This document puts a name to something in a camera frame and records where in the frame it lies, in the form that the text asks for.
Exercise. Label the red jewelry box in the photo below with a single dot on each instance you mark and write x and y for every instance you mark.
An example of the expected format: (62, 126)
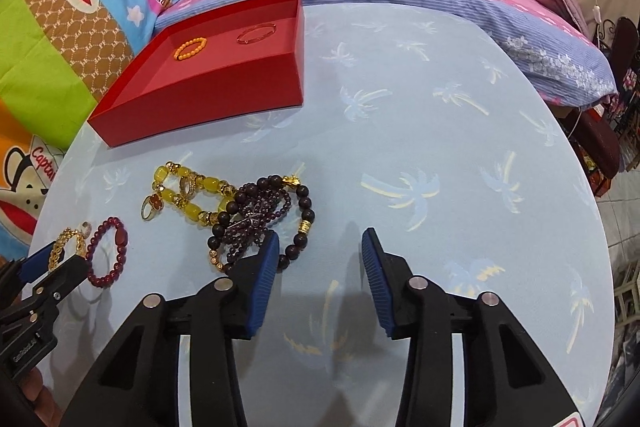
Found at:
(210, 107)

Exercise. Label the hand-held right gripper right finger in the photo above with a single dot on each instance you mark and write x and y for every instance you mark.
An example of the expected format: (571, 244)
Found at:
(377, 287)

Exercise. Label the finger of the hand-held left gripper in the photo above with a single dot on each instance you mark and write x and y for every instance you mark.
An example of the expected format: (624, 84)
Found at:
(62, 277)
(39, 259)

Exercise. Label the monkey printed blanket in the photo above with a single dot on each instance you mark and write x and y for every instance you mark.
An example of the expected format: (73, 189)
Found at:
(60, 32)

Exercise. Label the rose gold bangle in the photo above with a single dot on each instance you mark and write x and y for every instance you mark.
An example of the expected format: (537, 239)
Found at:
(239, 40)

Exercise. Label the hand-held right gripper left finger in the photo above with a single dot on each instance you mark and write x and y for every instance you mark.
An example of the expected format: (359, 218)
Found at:
(262, 287)

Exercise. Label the dark wooden chair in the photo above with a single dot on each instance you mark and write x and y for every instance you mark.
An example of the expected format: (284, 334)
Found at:
(595, 142)

